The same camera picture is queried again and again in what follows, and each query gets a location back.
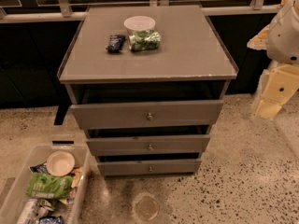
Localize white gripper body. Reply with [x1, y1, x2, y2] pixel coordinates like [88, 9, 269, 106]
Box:
[255, 62, 299, 119]

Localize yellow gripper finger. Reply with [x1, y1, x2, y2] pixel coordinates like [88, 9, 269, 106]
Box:
[247, 25, 269, 50]

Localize grey bottom drawer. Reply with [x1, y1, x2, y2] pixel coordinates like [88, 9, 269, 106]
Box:
[98, 159, 201, 176]

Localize grey drawer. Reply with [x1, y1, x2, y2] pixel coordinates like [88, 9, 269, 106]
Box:
[98, 159, 201, 176]
[71, 100, 223, 130]
[87, 134, 210, 156]

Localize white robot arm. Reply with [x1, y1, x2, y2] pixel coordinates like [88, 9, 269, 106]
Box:
[247, 0, 299, 119]

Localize grey middle drawer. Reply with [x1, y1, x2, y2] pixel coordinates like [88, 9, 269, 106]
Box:
[87, 134, 210, 156]

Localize grey drawer cabinet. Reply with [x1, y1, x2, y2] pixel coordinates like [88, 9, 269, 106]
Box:
[58, 6, 237, 165]

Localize grey top drawer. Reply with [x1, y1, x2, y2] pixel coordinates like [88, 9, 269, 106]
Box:
[71, 100, 223, 130]

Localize green snack bag on cabinet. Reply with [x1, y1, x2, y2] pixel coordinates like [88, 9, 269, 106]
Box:
[129, 30, 161, 51]

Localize white plastic bowl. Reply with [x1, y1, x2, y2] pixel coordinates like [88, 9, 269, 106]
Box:
[123, 16, 156, 35]

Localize dark blue snack packet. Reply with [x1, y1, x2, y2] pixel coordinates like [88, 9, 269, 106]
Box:
[106, 35, 126, 53]

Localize round floor drain cover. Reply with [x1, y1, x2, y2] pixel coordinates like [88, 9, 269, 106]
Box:
[132, 193, 160, 221]

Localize cream bowl in bin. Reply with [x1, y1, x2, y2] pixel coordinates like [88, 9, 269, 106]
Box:
[46, 151, 75, 176]

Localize clear plastic storage bin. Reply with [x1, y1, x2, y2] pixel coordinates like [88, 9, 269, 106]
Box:
[0, 145, 91, 224]

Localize green chip bag in bin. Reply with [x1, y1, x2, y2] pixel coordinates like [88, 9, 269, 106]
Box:
[26, 173, 73, 199]

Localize blue packet in bin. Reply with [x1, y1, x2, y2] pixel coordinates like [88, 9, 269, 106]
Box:
[38, 217, 64, 224]

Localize white packet in bin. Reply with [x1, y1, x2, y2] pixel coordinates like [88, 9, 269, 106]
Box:
[16, 199, 55, 224]

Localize metal railing frame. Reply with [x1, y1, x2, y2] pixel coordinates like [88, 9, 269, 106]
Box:
[0, 0, 299, 24]

